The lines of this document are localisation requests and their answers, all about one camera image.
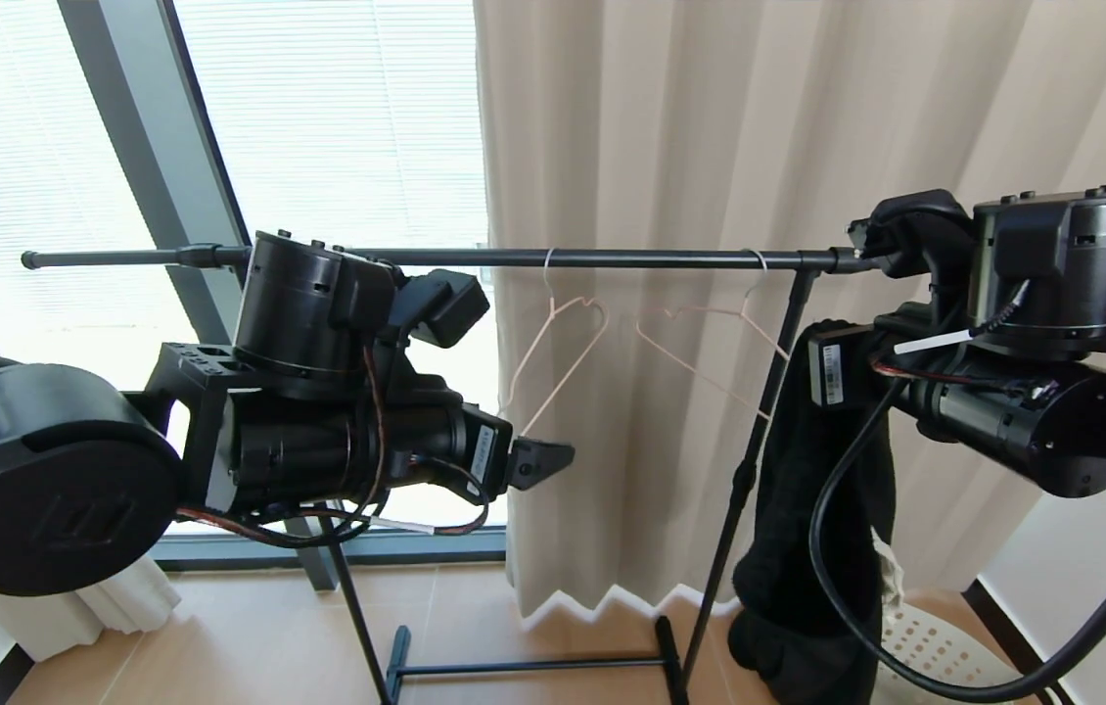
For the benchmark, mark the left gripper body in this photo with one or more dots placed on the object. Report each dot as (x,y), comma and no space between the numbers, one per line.
(318,450)

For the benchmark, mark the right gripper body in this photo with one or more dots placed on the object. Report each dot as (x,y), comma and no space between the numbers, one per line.
(1052,421)

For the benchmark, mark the black garment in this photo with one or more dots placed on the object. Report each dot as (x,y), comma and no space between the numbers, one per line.
(807,539)

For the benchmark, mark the pink clothes hanger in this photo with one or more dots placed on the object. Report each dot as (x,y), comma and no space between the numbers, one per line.
(710,310)
(546,279)

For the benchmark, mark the white laundry basket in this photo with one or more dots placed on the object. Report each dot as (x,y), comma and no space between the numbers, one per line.
(935,646)

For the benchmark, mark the black clothes rack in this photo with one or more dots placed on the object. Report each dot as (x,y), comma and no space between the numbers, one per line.
(612,258)

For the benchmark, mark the window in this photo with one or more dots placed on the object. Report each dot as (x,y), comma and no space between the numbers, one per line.
(347,98)

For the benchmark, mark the beige curtain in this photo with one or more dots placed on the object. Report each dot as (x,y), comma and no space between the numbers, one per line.
(710,117)

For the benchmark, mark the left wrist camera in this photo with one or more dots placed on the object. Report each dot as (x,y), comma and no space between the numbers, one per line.
(450,308)

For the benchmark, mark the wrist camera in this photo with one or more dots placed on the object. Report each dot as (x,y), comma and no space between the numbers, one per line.
(450,308)
(915,230)

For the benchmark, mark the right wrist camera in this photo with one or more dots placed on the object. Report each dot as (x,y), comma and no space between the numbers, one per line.
(915,230)

